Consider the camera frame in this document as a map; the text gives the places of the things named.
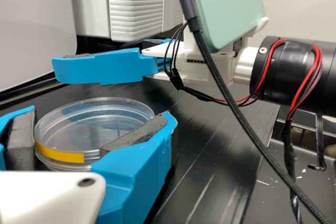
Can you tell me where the right wrist camera phone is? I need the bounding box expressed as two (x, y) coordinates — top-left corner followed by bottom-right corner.
(180, 0), (270, 53)

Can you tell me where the petri dish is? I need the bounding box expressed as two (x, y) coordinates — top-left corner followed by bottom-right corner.
(34, 97), (155, 173)

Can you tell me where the black tray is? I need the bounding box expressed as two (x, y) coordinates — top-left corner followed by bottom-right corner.
(246, 113), (336, 224)

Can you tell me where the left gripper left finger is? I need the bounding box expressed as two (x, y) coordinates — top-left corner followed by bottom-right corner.
(0, 105), (37, 172)

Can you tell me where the incubator door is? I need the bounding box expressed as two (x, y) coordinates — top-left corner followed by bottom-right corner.
(107, 0), (184, 42)

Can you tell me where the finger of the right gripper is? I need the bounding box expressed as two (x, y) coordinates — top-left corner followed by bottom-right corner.
(51, 47), (159, 86)

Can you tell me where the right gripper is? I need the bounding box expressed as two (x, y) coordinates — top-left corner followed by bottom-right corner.
(141, 38), (261, 86)

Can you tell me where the white box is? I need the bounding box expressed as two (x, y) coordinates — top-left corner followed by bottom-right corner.
(0, 0), (77, 92)

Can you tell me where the black wire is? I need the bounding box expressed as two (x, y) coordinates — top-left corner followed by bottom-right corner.
(307, 112), (329, 172)

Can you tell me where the white incubator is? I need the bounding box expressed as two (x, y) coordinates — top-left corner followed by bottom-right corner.
(68, 0), (112, 38)

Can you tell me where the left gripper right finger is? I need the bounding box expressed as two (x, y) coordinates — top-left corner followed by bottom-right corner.
(91, 112), (179, 219)

